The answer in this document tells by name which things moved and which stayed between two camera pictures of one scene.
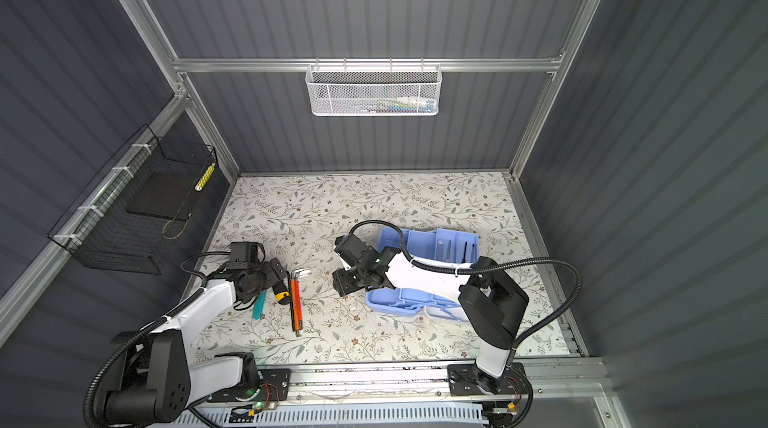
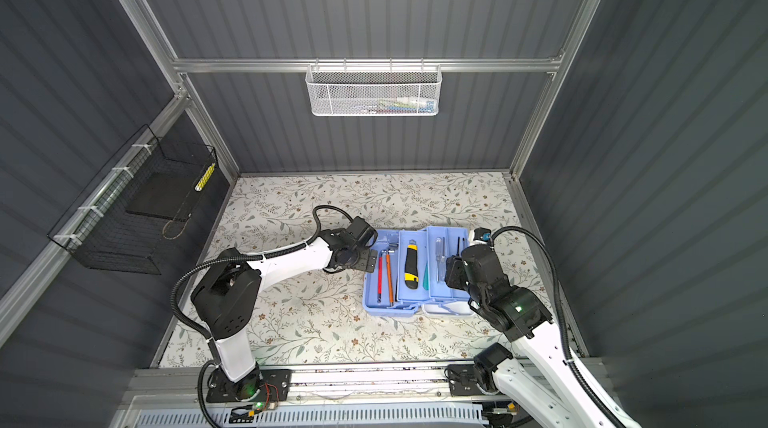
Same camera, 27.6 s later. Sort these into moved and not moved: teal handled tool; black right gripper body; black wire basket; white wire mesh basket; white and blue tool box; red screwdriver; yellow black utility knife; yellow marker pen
Moved: teal handled tool; red screwdriver; black right gripper body; yellow black utility knife
Not moved: yellow marker pen; white and blue tool box; white wire mesh basket; black wire basket
